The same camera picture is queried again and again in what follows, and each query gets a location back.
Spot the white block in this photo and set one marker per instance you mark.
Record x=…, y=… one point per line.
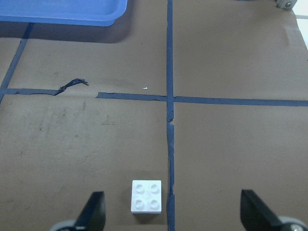
x=146, y=197

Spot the blue plastic tray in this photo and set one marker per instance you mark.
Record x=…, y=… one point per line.
x=67, y=12

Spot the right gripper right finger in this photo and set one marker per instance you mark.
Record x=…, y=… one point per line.
x=255, y=215

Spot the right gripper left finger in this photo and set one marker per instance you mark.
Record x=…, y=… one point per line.
x=93, y=215

